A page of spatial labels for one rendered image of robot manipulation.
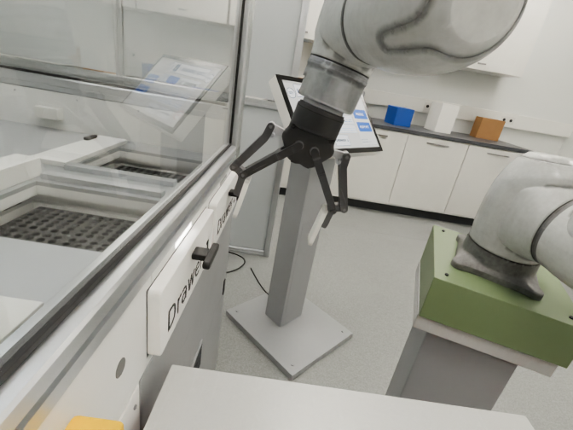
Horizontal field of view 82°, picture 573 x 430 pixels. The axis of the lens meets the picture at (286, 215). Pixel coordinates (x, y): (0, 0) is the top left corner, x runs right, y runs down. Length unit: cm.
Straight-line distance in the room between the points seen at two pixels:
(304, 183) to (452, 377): 85
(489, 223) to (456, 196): 309
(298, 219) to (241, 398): 100
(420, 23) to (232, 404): 51
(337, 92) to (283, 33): 161
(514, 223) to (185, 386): 67
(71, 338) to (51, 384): 3
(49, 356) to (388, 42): 37
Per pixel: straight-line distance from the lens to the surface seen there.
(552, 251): 75
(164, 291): 47
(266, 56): 207
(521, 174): 81
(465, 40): 31
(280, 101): 122
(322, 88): 47
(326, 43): 48
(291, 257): 153
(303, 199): 141
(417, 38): 32
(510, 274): 86
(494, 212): 83
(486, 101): 459
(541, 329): 86
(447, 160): 375
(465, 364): 96
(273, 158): 52
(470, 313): 82
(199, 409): 55
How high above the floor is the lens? 120
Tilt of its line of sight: 23 degrees down
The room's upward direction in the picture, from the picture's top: 10 degrees clockwise
